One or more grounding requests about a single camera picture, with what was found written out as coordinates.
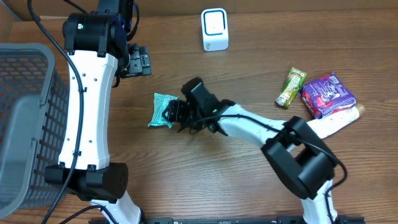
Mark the white barcode scanner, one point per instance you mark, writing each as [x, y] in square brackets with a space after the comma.
[214, 26]

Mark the teal wet wipes pack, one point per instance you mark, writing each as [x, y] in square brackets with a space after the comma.
[161, 103]

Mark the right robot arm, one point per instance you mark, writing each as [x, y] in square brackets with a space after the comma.
[299, 157]

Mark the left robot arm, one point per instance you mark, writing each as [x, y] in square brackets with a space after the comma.
[99, 53]

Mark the white tube gold cap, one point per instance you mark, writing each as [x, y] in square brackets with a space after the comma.
[331, 124]

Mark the grey plastic shopping basket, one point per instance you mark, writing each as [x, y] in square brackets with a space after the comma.
[34, 104]

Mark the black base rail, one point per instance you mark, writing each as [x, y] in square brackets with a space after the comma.
[278, 220]

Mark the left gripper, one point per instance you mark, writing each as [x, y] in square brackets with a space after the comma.
[140, 61]

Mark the green snack packet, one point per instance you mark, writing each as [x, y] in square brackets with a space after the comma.
[292, 85]

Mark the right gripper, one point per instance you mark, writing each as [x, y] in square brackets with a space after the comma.
[180, 109]

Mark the purple tissue pack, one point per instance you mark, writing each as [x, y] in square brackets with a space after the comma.
[326, 95]

